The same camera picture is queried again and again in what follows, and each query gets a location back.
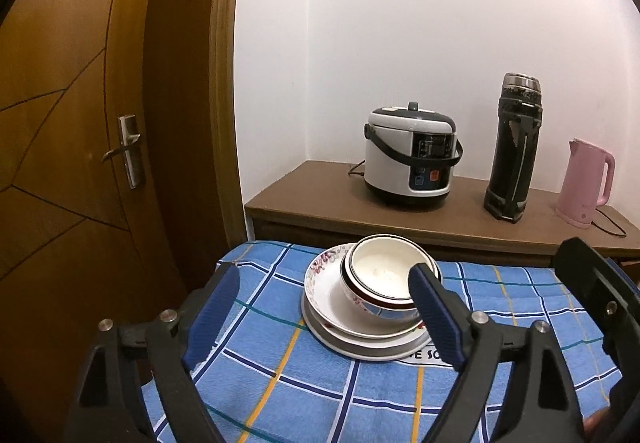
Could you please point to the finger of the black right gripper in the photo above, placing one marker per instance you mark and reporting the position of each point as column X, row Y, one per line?
column 611, row 299

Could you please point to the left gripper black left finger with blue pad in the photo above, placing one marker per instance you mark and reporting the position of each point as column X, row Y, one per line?
column 109, row 405

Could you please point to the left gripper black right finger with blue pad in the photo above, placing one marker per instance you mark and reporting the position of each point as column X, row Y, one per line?
column 540, row 403

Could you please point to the plain white plate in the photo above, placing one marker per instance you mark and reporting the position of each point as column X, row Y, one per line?
column 370, row 350

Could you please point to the red rimmed bowl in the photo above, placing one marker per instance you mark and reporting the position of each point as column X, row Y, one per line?
column 373, row 309

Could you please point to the steel enamel bowl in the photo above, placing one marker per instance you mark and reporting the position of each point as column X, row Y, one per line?
column 378, row 267

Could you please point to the white dish pink pattern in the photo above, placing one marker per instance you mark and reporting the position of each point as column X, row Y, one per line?
column 326, row 296

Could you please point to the pink electric kettle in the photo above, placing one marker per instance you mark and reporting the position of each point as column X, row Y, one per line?
column 587, row 184

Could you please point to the blue plaid cloth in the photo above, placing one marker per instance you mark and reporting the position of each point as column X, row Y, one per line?
column 268, row 379

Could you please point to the black thermos flask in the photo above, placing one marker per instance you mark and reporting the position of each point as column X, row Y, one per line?
column 519, row 123

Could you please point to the brown wooden door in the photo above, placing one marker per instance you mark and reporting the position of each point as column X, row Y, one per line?
column 77, row 244

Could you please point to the white black rice cooker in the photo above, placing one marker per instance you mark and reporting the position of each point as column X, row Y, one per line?
column 410, row 154

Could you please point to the brown wooden cabinet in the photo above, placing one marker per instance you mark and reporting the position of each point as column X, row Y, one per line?
column 323, row 204

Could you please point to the silver door handle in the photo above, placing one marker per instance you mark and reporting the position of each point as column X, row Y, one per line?
column 129, row 149

